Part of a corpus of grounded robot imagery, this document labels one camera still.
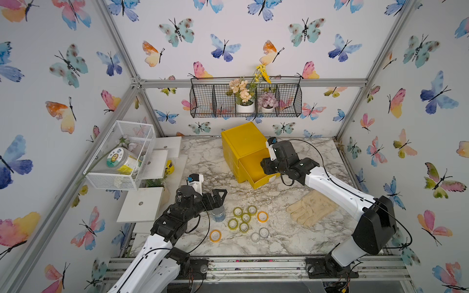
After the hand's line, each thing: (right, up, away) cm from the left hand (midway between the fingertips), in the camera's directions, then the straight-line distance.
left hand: (221, 192), depth 75 cm
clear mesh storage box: (-34, +22, +1) cm, 41 cm away
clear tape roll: (+15, -21, +7) cm, 27 cm away
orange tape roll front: (-3, -21, +7) cm, 22 cm away
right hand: (+20, +13, +8) cm, 25 cm away
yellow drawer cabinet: (+10, +19, +11) cm, 24 cm away
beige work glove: (+44, -10, +16) cm, 48 cm away
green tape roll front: (+9, -18, +9) cm, 22 cm away
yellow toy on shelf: (-30, +8, +23) cm, 39 cm away
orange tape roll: (+18, -14, +13) cm, 27 cm away
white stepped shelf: (-32, -6, 0) cm, 32 cm away
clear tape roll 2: (+18, -20, +8) cm, 28 cm away
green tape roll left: (+4, -17, +10) cm, 20 cm away
